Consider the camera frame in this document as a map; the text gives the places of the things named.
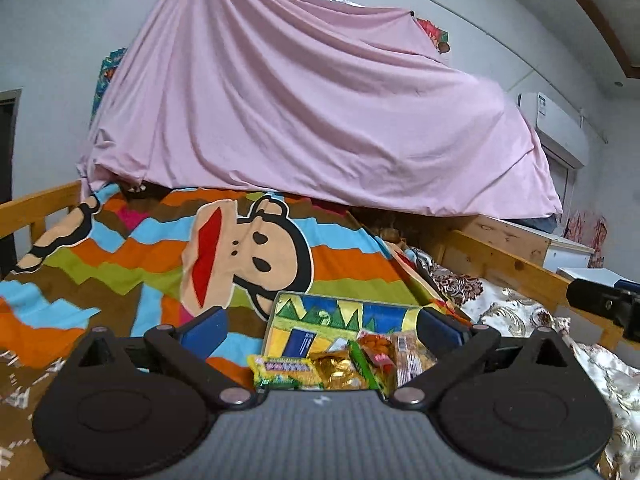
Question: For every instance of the red orange snack packet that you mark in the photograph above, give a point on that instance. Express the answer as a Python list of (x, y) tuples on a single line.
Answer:
[(375, 344)]

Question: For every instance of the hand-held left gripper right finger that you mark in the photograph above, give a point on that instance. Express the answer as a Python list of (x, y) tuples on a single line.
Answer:
[(442, 331)]

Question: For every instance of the pink bed sheet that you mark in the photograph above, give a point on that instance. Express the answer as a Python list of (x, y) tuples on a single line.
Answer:
[(300, 110)]

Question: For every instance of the grey door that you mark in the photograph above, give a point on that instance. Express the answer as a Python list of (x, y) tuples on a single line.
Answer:
[(557, 180)]

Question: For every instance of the teal wall poster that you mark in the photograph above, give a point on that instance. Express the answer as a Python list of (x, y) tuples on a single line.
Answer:
[(105, 75)]

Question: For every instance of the white panel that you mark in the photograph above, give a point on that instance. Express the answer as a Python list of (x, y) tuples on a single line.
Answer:
[(590, 275)]

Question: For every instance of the white cabinet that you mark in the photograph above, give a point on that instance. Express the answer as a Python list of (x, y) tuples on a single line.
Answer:
[(565, 255)]

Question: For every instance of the red flower decoration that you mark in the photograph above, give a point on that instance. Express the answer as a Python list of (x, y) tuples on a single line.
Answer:
[(432, 35)]

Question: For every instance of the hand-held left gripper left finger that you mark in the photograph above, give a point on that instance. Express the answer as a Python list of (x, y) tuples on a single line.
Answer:
[(205, 332)]

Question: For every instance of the striped monkey print blanket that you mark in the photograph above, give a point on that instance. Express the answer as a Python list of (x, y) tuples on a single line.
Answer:
[(125, 260)]

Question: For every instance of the pink floral curtain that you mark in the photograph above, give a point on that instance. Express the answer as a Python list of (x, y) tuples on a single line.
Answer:
[(587, 235)]

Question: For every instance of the wooden bed rail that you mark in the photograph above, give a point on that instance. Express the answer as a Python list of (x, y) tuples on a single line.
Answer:
[(500, 260)]

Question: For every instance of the gold foil snack packet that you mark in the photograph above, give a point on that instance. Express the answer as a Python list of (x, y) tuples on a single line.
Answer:
[(337, 370)]

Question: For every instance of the white air conditioner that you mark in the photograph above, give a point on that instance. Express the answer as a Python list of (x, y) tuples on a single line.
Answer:
[(555, 125)]

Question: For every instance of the blue nut snack packet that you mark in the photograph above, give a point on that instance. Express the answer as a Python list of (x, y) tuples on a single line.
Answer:
[(298, 344)]

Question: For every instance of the metal tray with colourful print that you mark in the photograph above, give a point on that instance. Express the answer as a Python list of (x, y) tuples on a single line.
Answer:
[(320, 315)]

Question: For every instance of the clear rice cracker packet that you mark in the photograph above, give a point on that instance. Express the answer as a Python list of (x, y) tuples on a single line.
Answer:
[(412, 360)]

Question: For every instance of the yellow snack box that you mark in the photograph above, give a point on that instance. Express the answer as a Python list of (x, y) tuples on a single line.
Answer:
[(282, 370)]

